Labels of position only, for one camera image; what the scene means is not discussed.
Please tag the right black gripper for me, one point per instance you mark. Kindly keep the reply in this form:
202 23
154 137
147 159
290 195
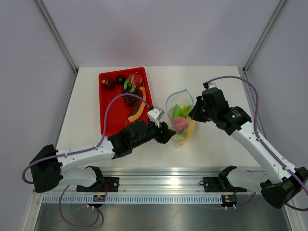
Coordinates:
194 114

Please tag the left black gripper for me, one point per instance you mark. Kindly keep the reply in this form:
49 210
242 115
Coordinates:
160 137

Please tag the yellow banana bunch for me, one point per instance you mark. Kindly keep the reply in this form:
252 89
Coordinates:
182 136

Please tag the green star fruit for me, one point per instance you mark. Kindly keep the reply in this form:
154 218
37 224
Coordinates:
178 111

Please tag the pink peach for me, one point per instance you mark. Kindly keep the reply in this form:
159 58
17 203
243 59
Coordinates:
180 123

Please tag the clear zip top bag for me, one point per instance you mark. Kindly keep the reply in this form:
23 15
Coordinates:
182 98

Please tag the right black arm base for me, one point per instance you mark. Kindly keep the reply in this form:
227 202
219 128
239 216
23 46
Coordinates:
220 183

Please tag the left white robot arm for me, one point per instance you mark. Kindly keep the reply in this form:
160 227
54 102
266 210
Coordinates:
51 168

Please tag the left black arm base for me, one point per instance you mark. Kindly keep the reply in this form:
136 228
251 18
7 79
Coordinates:
102 183

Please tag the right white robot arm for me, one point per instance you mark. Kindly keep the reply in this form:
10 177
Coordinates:
281 180

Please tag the dark grapes bunch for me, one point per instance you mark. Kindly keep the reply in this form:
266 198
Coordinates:
129 99

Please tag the red plastic tray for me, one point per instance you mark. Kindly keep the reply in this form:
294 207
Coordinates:
113 109

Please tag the pink dragon fruit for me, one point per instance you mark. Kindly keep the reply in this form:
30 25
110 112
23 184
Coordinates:
134 81

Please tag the dark red apple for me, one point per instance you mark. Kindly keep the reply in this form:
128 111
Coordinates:
108 83

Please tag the right small circuit board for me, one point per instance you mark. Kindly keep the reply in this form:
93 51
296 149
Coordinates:
229 199

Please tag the small circuit board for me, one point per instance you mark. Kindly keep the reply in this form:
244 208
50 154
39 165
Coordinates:
99 198
229 199

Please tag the left small circuit board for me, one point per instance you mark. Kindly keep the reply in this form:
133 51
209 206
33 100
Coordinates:
99 198

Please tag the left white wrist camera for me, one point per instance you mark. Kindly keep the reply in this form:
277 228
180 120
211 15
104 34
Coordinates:
155 114

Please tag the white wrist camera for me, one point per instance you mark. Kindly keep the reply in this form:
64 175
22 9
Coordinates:
155 114
208 85

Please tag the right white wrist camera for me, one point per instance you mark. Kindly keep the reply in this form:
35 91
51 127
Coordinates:
208 85

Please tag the aluminium rail front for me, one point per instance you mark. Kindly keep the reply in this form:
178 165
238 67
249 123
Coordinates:
165 179

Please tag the right aluminium frame post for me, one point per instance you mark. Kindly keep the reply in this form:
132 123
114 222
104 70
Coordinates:
265 33

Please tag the aluminium frame post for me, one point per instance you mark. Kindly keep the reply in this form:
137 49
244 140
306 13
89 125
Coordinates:
265 33
52 27

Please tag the left aluminium frame post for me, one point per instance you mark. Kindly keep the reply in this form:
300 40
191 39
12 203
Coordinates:
52 27

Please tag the white slotted cable duct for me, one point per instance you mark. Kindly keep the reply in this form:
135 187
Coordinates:
204 199

